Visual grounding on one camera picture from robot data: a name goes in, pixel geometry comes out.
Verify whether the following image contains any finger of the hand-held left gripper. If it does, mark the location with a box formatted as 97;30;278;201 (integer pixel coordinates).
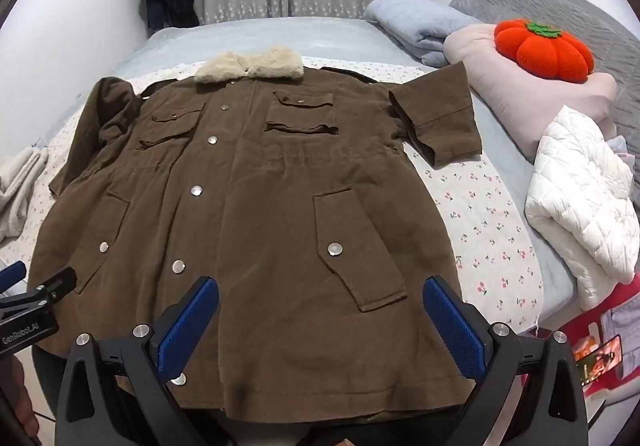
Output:
0;261;27;297
25;267;79;313

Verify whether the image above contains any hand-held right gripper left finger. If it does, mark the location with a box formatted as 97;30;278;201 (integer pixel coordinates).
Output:
55;276;221;446

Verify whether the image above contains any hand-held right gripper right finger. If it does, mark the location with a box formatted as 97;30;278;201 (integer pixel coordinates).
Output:
422;276;591;446

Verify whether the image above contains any brown coat with fur collar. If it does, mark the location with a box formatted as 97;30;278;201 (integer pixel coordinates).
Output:
27;50;483;425

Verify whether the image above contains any person's left hand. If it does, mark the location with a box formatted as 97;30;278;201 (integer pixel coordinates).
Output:
2;356;41;438

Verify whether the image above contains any white fleece cloth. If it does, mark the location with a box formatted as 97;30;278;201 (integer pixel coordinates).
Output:
0;146;51;243

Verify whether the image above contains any cherry print bed sheet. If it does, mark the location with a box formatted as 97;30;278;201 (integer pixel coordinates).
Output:
0;54;545;333

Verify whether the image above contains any red fabric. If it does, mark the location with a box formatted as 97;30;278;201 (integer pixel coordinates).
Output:
515;271;640;427

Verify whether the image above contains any smartphone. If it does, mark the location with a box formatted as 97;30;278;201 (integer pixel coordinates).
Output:
574;335;625;387

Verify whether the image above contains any lavender cloth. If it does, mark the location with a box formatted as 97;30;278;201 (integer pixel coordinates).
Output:
600;295;640;343

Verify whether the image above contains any pink pillow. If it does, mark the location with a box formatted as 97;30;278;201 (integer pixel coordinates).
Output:
444;23;619;165

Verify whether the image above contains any orange pumpkin cushion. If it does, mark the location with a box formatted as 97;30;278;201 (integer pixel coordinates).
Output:
494;20;596;85

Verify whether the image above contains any light blue folded blanket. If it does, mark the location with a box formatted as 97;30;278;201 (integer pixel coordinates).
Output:
364;0;483;68

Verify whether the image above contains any grey bed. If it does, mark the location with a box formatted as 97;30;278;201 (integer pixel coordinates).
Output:
0;17;588;329

